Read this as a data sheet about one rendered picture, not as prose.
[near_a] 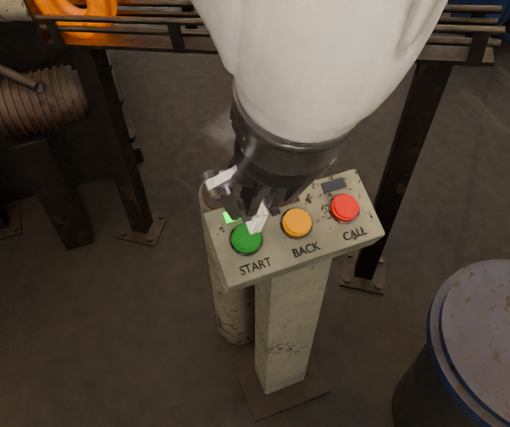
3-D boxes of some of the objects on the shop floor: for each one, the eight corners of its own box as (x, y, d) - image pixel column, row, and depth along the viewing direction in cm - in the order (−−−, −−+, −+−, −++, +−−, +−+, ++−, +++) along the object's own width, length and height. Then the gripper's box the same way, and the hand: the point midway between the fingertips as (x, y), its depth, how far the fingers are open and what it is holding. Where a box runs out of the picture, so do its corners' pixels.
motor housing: (52, 224, 141) (-35, 71, 99) (124, 204, 146) (72, 50, 104) (57, 258, 133) (-34, 108, 91) (133, 235, 138) (80, 83, 96)
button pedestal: (220, 362, 114) (196, 198, 66) (309, 329, 120) (346, 155, 72) (243, 427, 105) (234, 292, 57) (339, 388, 111) (404, 234, 62)
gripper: (342, 69, 39) (288, 181, 61) (190, 106, 36) (192, 210, 58) (379, 146, 37) (310, 234, 59) (222, 193, 34) (211, 266, 56)
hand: (255, 213), depth 55 cm, fingers closed
